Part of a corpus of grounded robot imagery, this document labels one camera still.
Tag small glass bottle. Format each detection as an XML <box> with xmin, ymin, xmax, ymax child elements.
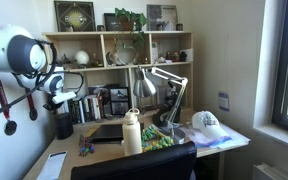
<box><xmin>90</xmin><ymin>53</ymin><xmax>104</xmax><ymax>68</ymax></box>

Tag red wooden doll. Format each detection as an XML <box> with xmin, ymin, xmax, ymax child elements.
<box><xmin>172</xmin><ymin>50</ymin><xmax>181</xmax><ymax>63</ymax></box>
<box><xmin>164</xmin><ymin>50</ymin><xmax>173</xmax><ymax>62</ymax></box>

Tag potted green plant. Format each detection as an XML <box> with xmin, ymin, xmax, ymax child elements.
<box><xmin>113</xmin><ymin>7</ymin><xmax>149</xmax><ymax>51</ymax></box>

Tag black book yellow PRO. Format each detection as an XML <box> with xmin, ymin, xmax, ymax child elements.
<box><xmin>86</xmin><ymin>95</ymin><xmax>93</xmax><ymax>122</ymax></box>

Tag Project Hail Mary book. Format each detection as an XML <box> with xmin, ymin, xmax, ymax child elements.
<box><xmin>71</xmin><ymin>99</ymin><xmax>77</xmax><ymax>125</ymax></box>

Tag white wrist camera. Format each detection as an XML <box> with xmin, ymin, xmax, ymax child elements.
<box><xmin>52</xmin><ymin>91</ymin><xmax>78</xmax><ymax>105</ymax></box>

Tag white blue plastic package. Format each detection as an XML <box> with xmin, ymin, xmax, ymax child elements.
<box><xmin>180</xmin><ymin>122</ymin><xmax>252</xmax><ymax>149</ymax></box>

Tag row of books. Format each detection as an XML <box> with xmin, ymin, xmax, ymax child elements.
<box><xmin>78</xmin><ymin>97</ymin><xmax>86</xmax><ymax>124</ymax></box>

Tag white standing card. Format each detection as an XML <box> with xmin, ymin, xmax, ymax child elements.
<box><xmin>183</xmin><ymin>48</ymin><xmax>195</xmax><ymax>63</ymax></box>

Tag green gold framed poster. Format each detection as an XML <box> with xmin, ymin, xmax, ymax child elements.
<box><xmin>53</xmin><ymin>0</ymin><xmax>97</xmax><ymax>33</ymax></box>

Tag grey framed poster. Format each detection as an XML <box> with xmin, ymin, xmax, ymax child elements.
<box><xmin>146</xmin><ymin>3</ymin><xmax>179</xmax><ymax>32</ymax></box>

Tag dark metal figurine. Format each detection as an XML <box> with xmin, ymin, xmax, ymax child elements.
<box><xmin>57</xmin><ymin>53</ymin><xmax>75</xmax><ymax>69</ymax></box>

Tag small black picture frame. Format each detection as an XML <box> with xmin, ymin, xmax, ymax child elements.
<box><xmin>103</xmin><ymin>12</ymin><xmax>124</xmax><ymax>32</ymax></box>

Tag silver desk lamp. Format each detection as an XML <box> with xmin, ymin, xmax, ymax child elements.
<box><xmin>132</xmin><ymin>65</ymin><xmax>189</xmax><ymax>145</ymax></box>

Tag double black photo frame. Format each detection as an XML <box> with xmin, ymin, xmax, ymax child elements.
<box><xmin>108</xmin><ymin>86</ymin><xmax>131</xmax><ymax>117</ymax></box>

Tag navy blue book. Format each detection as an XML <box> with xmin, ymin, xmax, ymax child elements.
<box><xmin>83</xmin><ymin>96</ymin><xmax>89</xmax><ymax>123</ymax></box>

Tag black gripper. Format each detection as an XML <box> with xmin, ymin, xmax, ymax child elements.
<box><xmin>42</xmin><ymin>99</ymin><xmax>65</xmax><ymax>113</ymax></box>

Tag white baseball cap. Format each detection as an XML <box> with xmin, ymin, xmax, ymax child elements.
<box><xmin>191</xmin><ymin>110</ymin><xmax>233</xmax><ymax>140</ymax></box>

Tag small red ribbon medal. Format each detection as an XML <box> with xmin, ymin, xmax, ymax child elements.
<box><xmin>24</xmin><ymin>87</ymin><xmax>39</xmax><ymax>122</ymax></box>

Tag colorful toy pile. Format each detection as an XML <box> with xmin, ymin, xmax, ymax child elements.
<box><xmin>78</xmin><ymin>134</ymin><xmax>96</xmax><ymax>158</ymax></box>

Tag blue white wall sticker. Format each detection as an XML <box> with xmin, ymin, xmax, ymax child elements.
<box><xmin>218</xmin><ymin>90</ymin><xmax>230</xmax><ymax>112</ymax></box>

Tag black office chair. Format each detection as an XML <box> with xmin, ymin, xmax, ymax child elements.
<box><xmin>70</xmin><ymin>141</ymin><xmax>198</xmax><ymax>180</ymax></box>

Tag dark wooden doll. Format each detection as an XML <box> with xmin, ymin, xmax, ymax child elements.
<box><xmin>179</xmin><ymin>50</ymin><xmax>188</xmax><ymax>63</ymax></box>

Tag cream water bottle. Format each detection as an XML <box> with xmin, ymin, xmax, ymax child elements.
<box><xmin>121</xmin><ymin>107</ymin><xmax>144</xmax><ymax>157</ymax></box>

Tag white paper leaflet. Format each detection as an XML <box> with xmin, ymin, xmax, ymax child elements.
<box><xmin>36</xmin><ymin>150</ymin><xmax>68</xmax><ymax>180</ymax></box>

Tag black laptop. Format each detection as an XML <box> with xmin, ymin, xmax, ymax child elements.
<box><xmin>85</xmin><ymin>123</ymin><xmax>145</xmax><ymax>144</ymax></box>

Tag white egg ornament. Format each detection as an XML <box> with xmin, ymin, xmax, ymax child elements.
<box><xmin>74</xmin><ymin>49</ymin><xmax>91</xmax><ymax>66</ymax></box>

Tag wooden shelf unit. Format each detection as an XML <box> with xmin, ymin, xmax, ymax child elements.
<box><xmin>41</xmin><ymin>30</ymin><xmax>195</xmax><ymax>126</ymax></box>

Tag dark framed window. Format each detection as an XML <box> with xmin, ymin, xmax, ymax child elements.
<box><xmin>271</xmin><ymin>0</ymin><xmax>288</xmax><ymax>136</ymax></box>

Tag large red ribbon medal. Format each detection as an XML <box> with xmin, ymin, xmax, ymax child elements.
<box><xmin>0</xmin><ymin>71</ymin><xmax>18</xmax><ymax>137</ymax></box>

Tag black microscope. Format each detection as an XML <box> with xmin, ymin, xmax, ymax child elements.
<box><xmin>151</xmin><ymin>79</ymin><xmax>182</xmax><ymax>128</ymax></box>

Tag black cylindrical speaker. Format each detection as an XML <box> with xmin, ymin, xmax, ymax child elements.
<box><xmin>55</xmin><ymin>112</ymin><xmax>75</xmax><ymax>140</ymax></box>

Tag white curved sculpture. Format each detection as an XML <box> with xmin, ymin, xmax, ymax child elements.
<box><xmin>105</xmin><ymin>45</ymin><xmax>140</xmax><ymax>67</ymax></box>

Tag Children of Time book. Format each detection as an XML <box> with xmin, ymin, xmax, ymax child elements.
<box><xmin>75</xmin><ymin>98</ymin><xmax>81</xmax><ymax>125</ymax></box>

